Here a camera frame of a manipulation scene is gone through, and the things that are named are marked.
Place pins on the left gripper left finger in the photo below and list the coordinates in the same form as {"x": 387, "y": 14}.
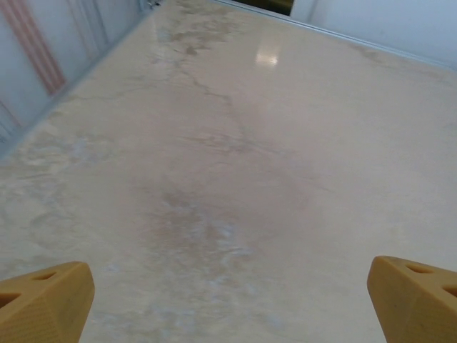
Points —
{"x": 43, "y": 307}

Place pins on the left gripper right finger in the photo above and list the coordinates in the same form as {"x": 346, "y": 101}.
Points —
{"x": 417, "y": 307}

